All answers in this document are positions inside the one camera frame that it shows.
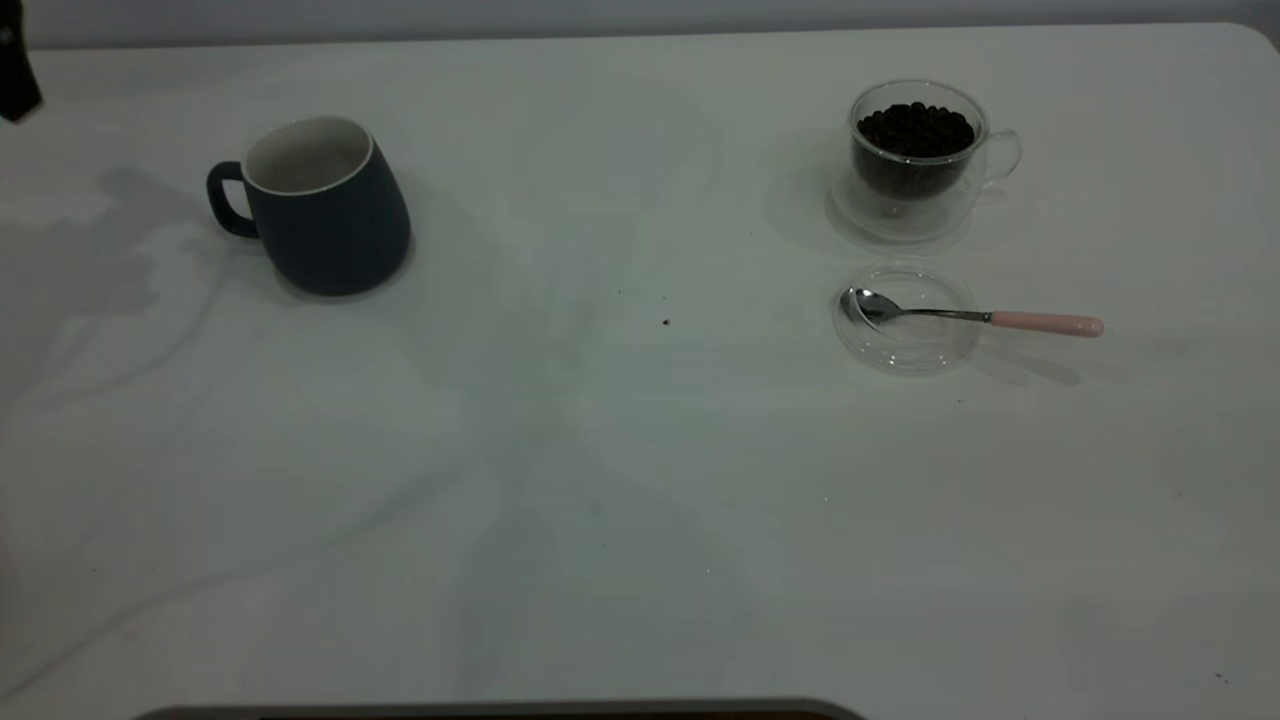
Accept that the dark coffee beans pile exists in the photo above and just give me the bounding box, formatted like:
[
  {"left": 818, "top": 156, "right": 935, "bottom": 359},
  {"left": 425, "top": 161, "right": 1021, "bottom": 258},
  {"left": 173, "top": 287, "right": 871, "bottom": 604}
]
[{"left": 852, "top": 102, "right": 976, "bottom": 199}]

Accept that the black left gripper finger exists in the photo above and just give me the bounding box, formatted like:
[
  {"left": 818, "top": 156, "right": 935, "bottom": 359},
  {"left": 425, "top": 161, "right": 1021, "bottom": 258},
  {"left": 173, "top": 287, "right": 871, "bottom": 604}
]
[{"left": 0, "top": 0, "right": 44, "bottom": 124}]

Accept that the clear glass saucer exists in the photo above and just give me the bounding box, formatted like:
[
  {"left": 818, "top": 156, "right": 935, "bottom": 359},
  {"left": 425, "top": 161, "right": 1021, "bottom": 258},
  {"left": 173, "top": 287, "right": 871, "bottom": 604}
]
[{"left": 826, "top": 165, "right": 976, "bottom": 246}]

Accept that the dark blue ceramic mug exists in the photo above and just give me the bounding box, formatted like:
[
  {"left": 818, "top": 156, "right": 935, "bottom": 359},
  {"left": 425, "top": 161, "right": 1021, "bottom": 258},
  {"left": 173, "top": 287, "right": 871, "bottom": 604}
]
[{"left": 207, "top": 116, "right": 413, "bottom": 298}]

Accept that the metal spoon pink handle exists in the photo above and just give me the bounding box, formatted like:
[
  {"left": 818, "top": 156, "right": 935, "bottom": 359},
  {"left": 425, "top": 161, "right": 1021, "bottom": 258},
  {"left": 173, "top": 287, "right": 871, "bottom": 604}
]
[{"left": 840, "top": 288, "right": 1105, "bottom": 339}]

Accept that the clear glass handled cup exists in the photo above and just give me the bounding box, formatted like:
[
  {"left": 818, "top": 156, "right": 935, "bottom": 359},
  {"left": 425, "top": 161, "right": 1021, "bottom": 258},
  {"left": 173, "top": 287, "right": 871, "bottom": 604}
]
[{"left": 848, "top": 80, "right": 1023, "bottom": 217}]

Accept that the clear glass round dish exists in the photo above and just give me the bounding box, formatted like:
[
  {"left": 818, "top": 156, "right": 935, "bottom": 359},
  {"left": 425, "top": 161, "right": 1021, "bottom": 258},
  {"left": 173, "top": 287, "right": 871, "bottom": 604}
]
[{"left": 833, "top": 260, "right": 983, "bottom": 377}]

